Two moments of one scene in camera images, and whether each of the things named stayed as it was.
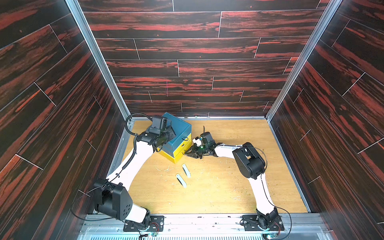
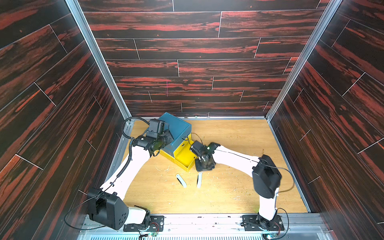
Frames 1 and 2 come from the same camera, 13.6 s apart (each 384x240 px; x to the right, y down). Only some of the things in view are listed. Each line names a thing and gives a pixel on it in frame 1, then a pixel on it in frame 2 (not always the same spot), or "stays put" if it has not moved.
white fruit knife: [181, 180] stays put
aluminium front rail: [203, 227] stays put
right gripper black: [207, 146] to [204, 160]
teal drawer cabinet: [182, 130] stays put
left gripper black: [170, 132] stays put
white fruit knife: [186, 170] to [199, 180]
